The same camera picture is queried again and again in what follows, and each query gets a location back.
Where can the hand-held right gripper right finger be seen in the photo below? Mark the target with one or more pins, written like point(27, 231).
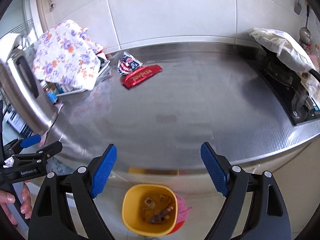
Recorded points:
point(215, 170)

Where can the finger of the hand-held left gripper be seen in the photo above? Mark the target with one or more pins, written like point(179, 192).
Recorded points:
point(30, 140)
point(51, 148)

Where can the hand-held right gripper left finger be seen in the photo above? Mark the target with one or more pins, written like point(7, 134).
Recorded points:
point(105, 170)

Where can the yellow plastic bin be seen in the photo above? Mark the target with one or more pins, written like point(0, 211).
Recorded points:
point(132, 220)

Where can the person's left hand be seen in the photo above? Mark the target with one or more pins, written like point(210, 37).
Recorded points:
point(7, 196)

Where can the brown bottle with blue label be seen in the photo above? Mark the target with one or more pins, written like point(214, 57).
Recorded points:
point(52, 96)

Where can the pink cloth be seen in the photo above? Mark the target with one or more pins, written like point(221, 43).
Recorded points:
point(182, 210)

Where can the small teal container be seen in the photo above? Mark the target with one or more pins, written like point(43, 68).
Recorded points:
point(62, 88)

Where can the floral white cloth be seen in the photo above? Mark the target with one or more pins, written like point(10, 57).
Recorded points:
point(65, 55)

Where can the red foil wrapper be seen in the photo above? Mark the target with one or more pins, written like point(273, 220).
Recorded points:
point(140, 76)

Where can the white cloth with checked trim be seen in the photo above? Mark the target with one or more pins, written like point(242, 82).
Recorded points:
point(11, 41)

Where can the black glass stove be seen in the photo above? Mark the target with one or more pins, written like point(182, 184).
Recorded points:
point(282, 92)

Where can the striped red blue wrapper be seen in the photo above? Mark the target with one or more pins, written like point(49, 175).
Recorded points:
point(127, 63)

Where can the black pan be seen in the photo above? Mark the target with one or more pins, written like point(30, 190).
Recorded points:
point(271, 55)

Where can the white pan cover cloth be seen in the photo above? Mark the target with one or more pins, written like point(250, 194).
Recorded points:
point(287, 47)

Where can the metal skimmer ladle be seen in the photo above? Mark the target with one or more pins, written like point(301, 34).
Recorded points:
point(306, 36)

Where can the metal spatula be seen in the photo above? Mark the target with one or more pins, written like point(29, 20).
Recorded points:
point(297, 8)

